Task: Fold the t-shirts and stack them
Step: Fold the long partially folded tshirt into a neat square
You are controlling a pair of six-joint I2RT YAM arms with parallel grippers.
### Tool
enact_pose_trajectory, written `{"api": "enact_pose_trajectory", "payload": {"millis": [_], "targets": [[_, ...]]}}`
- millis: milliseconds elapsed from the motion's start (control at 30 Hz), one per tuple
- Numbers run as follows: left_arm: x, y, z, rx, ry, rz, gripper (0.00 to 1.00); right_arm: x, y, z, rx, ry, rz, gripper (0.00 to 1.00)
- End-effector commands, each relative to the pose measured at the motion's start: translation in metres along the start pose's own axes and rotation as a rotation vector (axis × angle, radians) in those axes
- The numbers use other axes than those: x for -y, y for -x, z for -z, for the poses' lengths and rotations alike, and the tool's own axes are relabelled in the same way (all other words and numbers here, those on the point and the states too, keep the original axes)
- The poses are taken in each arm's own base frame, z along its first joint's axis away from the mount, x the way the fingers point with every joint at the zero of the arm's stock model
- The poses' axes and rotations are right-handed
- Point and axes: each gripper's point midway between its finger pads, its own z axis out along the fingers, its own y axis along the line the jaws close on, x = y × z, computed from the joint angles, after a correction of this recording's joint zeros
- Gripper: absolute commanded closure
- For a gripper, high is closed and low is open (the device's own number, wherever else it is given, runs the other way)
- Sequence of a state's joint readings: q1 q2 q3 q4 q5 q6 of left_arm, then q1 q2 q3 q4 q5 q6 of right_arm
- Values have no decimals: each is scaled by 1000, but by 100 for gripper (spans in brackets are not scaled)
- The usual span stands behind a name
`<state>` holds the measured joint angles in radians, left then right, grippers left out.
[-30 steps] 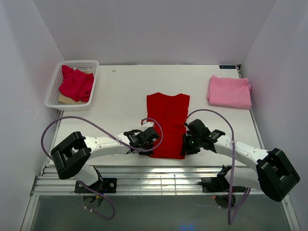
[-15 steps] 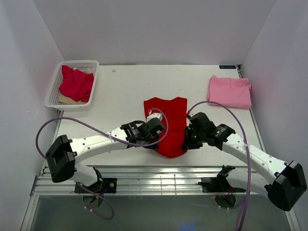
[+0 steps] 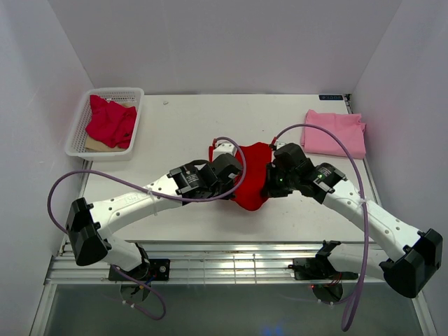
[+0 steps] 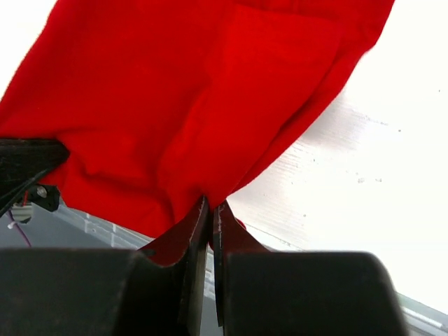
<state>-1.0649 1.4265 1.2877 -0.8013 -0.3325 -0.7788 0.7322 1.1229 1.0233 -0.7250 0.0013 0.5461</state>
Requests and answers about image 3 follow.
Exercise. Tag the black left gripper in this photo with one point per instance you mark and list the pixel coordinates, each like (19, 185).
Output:
(231, 184)

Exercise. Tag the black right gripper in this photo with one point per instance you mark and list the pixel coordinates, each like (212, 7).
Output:
(271, 190)

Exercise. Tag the red t shirt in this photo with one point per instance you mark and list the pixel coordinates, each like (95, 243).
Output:
(249, 194)

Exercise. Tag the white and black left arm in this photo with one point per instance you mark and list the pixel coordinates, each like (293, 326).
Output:
(92, 227)

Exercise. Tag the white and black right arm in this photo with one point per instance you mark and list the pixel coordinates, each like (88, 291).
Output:
(406, 258)

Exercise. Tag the folded pink t shirt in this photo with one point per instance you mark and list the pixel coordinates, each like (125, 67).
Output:
(348, 128)

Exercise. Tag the blue label on table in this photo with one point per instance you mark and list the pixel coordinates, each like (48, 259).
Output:
(331, 97)

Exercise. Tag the crimson shirt in basket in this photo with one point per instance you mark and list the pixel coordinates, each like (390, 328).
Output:
(111, 123)

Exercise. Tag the beige cloth in basket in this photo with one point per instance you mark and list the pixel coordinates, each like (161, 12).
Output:
(97, 146)

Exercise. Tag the white plastic basket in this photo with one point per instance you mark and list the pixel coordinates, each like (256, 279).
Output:
(75, 143)

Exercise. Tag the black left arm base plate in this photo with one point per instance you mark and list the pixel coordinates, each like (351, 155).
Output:
(142, 270)

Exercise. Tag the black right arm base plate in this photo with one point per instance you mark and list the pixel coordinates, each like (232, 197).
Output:
(318, 269)

